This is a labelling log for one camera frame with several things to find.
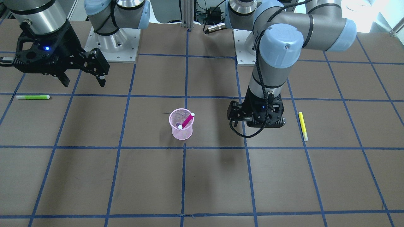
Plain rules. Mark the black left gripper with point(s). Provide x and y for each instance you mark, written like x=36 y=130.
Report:
x=237 y=111

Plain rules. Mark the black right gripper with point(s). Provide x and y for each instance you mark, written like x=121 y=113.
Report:
x=65 y=44

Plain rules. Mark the pink pen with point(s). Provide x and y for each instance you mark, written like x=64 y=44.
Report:
x=187 y=120

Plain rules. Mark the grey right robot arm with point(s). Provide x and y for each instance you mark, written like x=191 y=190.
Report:
x=106 y=16

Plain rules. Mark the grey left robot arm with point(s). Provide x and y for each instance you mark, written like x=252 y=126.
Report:
x=278 y=37

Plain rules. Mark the pink mesh cup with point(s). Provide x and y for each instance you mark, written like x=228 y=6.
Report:
x=181 y=122

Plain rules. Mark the green pen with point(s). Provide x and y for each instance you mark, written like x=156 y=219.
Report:
x=32 y=97

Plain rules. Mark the yellow pen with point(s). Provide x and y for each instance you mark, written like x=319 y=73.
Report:
x=303 y=126

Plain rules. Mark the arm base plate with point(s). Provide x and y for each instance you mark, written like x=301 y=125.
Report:
x=121 y=47
x=244 y=47

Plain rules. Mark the aluminium frame post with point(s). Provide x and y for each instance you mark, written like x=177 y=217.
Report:
x=187 y=13

